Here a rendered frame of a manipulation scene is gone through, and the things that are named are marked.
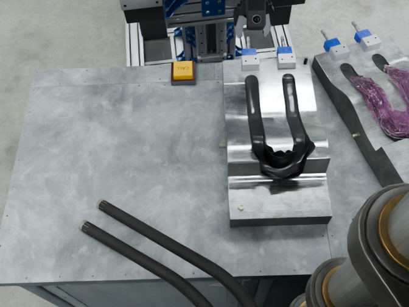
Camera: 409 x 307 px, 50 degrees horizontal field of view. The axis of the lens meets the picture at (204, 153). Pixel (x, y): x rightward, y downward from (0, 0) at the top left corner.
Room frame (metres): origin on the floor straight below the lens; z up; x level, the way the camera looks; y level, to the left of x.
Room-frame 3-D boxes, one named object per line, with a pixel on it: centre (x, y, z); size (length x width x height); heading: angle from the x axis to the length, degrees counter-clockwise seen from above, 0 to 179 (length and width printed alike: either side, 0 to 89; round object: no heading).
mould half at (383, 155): (0.70, -0.56, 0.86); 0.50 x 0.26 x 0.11; 14
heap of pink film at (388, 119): (0.70, -0.55, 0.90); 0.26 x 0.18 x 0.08; 14
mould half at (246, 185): (0.63, -0.19, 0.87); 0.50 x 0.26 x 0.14; 177
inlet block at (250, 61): (0.90, -0.16, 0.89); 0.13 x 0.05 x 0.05; 177
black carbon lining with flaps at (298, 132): (0.64, -0.21, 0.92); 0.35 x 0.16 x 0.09; 177
